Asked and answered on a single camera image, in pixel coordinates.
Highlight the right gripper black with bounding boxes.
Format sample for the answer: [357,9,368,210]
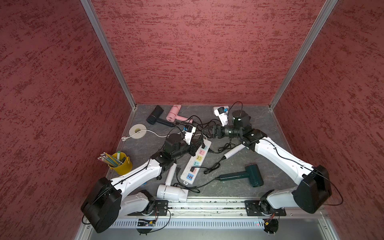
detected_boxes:
[202,122,242,139]

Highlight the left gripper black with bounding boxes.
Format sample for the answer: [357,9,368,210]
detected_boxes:
[172,138,204,159]

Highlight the white power strip coloured sockets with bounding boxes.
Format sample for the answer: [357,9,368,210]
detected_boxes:
[180,139,212,186]

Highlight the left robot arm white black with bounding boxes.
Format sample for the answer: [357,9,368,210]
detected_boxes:
[81,134,210,233]

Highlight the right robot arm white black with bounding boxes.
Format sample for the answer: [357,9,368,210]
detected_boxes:
[212,106,332,216]

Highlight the pink hair dryer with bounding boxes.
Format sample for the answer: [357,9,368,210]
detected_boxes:
[166,105,193,123]

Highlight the black hair dryer back left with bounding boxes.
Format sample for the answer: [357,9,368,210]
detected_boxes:
[146,105,175,128]

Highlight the white tape roll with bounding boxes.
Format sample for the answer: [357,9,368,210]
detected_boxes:
[129,124,148,139]

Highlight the large white hair dryer front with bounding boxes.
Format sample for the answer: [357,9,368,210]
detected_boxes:
[156,163,189,202]

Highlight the dark green hair dryer front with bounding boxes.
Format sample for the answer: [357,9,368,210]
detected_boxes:
[216,164,264,188]

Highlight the yellow pencil cup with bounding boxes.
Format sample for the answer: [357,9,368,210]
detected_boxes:
[98,151,133,176]

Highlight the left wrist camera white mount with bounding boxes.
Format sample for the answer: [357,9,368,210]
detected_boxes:
[184,125,196,145]

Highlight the white power strip cable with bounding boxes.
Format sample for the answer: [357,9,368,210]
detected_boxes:
[121,128,169,142]

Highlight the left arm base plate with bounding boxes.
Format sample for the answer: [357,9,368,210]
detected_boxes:
[129,200,169,217]

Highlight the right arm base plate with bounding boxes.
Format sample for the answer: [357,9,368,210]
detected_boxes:
[244,200,287,217]

